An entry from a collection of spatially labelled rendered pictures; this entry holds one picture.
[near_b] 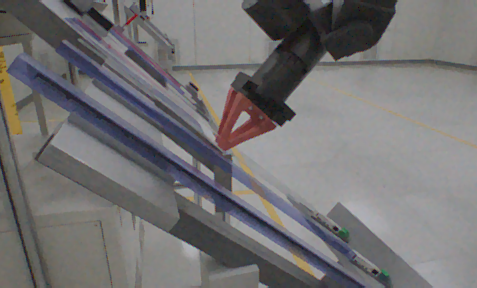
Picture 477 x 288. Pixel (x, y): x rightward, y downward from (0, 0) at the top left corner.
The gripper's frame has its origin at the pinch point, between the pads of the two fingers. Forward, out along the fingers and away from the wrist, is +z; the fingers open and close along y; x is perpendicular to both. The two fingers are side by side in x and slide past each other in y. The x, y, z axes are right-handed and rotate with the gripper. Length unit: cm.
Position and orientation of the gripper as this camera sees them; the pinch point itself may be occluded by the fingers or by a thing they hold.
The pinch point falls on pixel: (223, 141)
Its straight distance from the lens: 46.8
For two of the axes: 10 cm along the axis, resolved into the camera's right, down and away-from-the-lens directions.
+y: 2.8, 3.4, -9.0
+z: -6.5, 7.6, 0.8
